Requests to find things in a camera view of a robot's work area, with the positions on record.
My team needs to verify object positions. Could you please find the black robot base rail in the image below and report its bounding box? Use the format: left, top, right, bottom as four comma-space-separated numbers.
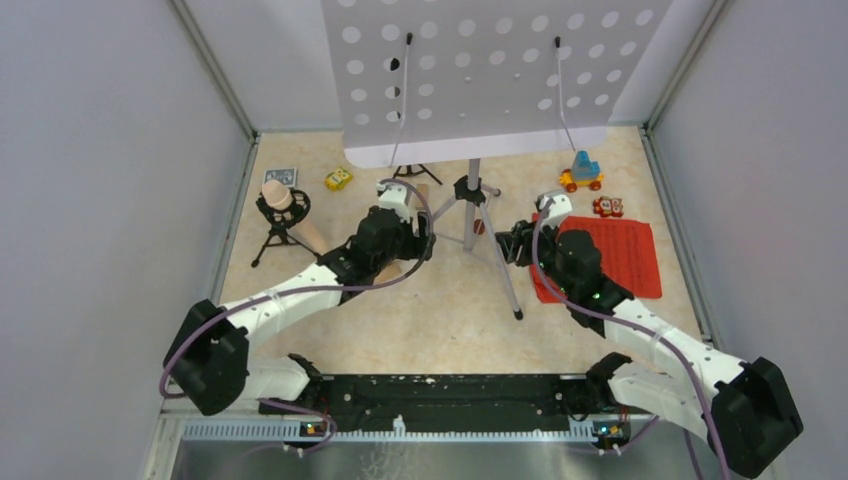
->
292, 374, 644, 435

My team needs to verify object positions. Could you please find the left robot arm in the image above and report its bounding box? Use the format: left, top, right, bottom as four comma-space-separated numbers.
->
159, 207, 435, 416

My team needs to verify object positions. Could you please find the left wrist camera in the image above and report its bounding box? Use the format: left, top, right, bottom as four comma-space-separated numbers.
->
376, 182, 414, 223

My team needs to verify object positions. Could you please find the yellow toy block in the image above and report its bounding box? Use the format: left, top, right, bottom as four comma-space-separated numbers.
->
324, 167, 353, 191

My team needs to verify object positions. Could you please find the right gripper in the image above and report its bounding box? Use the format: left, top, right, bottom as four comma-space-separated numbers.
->
493, 216, 575, 297

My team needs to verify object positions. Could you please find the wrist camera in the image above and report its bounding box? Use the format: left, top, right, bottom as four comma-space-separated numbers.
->
535, 191, 573, 229
376, 182, 414, 223

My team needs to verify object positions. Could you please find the red owl toy block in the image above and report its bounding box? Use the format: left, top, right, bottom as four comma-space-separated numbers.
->
593, 196, 624, 218

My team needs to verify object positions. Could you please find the upright wooden block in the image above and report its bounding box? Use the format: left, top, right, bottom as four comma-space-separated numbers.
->
416, 183, 429, 202

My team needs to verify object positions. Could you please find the yellow toy car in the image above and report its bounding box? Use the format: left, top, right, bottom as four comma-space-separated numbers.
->
558, 150, 604, 193

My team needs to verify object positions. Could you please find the silver music stand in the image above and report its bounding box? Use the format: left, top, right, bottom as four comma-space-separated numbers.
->
321, 0, 677, 322

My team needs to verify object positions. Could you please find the blue playing card box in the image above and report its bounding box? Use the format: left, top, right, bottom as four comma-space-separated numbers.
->
263, 167, 298, 188

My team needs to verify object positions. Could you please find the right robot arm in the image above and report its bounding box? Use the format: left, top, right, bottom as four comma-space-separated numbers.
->
495, 221, 804, 479

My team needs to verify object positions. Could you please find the toy microphone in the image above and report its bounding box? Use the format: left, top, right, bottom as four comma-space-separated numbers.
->
251, 179, 330, 268

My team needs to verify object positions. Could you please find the red sheet music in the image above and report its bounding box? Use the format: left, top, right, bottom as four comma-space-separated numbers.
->
560, 216, 663, 299

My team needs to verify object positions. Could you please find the small black tripod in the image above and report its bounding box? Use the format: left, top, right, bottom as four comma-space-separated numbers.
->
392, 164, 443, 185

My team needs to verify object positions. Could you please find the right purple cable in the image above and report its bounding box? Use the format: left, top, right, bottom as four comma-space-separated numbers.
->
531, 198, 730, 480

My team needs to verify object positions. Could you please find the lying wooden block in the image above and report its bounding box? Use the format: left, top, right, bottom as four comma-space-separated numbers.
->
374, 262, 403, 285

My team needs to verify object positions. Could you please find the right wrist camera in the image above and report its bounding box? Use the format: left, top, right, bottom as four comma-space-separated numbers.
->
535, 191, 573, 229

